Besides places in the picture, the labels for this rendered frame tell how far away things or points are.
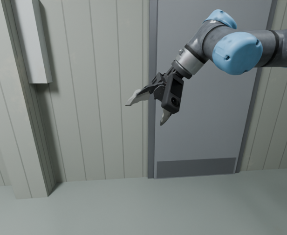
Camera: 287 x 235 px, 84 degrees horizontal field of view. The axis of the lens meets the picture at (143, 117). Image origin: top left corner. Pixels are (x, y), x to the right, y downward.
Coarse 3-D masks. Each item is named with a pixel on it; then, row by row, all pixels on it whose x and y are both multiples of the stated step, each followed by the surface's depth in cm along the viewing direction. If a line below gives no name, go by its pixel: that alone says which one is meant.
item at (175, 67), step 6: (174, 60) 46; (174, 66) 44; (168, 72) 50; (174, 72) 46; (180, 72) 44; (186, 72) 44; (156, 78) 51; (162, 78) 49; (162, 84) 46; (156, 90) 47; (162, 90) 47; (156, 96) 48; (162, 96) 48
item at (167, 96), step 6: (168, 78) 46; (174, 78) 45; (180, 78) 46; (168, 84) 44; (174, 84) 44; (180, 84) 45; (168, 90) 42; (174, 90) 43; (180, 90) 44; (168, 96) 41; (174, 96) 42; (180, 96) 44; (162, 102) 42; (168, 102) 40; (174, 102) 41; (180, 102) 43; (168, 108) 41; (174, 108) 41
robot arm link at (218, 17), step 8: (216, 16) 37; (224, 16) 36; (208, 24) 38; (216, 24) 37; (224, 24) 37; (232, 24) 37; (200, 32) 39; (208, 32) 45; (192, 40) 41; (200, 40) 39; (192, 48) 41; (200, 48) 40; (200, 56) 41
